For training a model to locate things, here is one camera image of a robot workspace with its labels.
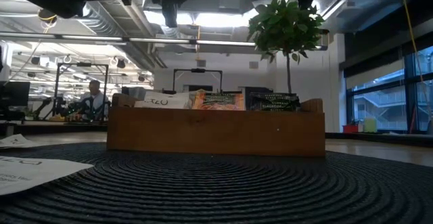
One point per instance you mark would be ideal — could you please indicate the black camera gantry frame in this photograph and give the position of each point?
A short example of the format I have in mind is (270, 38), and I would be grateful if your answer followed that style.
(198, 70)

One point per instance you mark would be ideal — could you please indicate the dark blackcurrant tea packet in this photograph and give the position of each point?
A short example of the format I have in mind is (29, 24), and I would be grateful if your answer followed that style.
(277, 106)

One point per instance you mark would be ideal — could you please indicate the bright ceiling light panel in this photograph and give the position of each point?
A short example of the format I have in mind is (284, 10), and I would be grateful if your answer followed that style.
(209, 19)

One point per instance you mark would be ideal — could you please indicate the red box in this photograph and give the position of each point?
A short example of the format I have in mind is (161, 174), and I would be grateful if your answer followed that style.
(350, 128)

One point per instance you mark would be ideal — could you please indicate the silver ceiling duct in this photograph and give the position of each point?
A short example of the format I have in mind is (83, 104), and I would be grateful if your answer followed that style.
(101, 21)

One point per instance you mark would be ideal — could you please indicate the round black ceiling device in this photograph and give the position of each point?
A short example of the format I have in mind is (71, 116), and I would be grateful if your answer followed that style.
(47, 17)

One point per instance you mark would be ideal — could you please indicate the person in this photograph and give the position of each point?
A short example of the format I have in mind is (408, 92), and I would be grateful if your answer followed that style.
(96, 99)

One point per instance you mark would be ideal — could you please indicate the white orange Tazo tea packet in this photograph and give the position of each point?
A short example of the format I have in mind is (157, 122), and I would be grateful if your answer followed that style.
(34, 175)
(162, 100)
(15, 141)

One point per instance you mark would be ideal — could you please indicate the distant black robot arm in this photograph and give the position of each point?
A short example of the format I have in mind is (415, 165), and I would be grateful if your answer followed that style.
(61, 107)

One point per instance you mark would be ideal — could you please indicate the green plant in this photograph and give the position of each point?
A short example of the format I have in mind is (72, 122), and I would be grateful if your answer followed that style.
(284, 24)

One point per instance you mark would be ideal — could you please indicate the wooden three-compartment tea tray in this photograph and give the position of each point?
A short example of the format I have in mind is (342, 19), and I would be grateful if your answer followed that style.
(216, 132)

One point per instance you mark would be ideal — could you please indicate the long ceiling light strip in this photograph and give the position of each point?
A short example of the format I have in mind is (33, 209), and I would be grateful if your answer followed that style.
(78, 37)

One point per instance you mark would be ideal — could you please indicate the round dark woven placemat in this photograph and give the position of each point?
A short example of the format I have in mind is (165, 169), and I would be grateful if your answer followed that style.
(216, 190)

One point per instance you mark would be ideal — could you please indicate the green container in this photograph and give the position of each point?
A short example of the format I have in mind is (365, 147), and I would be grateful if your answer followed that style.
(370, 126)

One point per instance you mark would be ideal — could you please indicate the black robot station frame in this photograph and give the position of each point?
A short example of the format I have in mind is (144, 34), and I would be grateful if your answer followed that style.
(81, 64)

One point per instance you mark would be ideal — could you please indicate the black monitor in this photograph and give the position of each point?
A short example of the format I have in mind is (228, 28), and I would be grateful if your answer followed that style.
(15, 95)

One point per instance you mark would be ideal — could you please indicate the red peach tea packet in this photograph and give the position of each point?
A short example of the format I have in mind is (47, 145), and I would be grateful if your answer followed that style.
(218, 101)

